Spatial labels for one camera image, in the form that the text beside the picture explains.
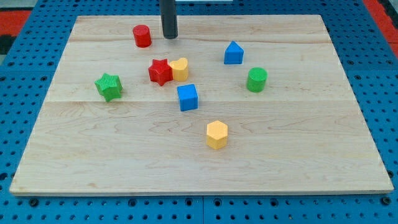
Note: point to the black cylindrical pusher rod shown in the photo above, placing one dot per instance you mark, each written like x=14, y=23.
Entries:
x=168, y=15

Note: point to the yellow heart block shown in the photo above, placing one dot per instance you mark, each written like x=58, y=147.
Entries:
x=180, y=69

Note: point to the red cylinder block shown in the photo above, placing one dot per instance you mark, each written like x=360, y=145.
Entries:
x=142, y=36

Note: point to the red star block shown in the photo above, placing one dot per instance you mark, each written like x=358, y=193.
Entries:
x=160, y=71

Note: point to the blue triangle block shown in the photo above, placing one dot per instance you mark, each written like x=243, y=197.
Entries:
x=233, y=54

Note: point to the blue cube block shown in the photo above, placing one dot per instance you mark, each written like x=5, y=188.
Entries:
x=188, y=97

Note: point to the green star block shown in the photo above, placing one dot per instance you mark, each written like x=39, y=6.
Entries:
x=109, y=86

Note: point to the green cylinder block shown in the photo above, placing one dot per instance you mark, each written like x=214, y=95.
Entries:
x=257, y=78

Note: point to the light wooden board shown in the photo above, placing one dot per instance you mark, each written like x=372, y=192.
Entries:
x=303, y=134

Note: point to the yellow hexagon block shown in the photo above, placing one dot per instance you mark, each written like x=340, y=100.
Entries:
x=216, y=134

